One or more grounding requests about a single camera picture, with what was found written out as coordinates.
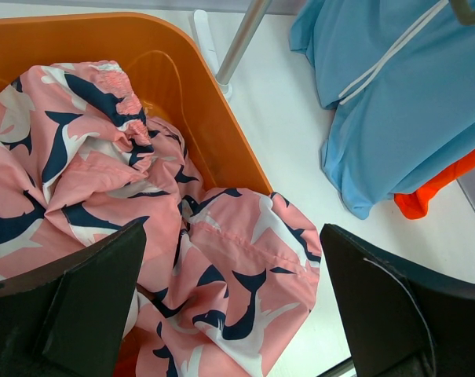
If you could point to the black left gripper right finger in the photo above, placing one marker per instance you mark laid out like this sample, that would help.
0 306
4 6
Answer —
400 318

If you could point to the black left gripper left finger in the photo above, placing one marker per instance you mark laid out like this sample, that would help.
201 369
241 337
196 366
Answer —
67 318

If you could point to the orange mesh shorts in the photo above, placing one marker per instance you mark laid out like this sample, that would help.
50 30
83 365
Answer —
415 205

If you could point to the pink navy patterned shorts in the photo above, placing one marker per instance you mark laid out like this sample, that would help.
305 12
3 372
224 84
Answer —
228 276

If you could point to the light blue mesh shorts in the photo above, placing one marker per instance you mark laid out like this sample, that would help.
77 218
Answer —
400 79

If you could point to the grey hanger of blue shorts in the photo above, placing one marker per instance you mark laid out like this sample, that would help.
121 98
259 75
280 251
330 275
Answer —
464 11

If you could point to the orange plastic tub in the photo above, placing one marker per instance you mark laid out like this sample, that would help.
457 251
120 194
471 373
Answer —
166 72

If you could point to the white metal clothes rack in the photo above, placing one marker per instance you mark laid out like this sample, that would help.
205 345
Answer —
224 71

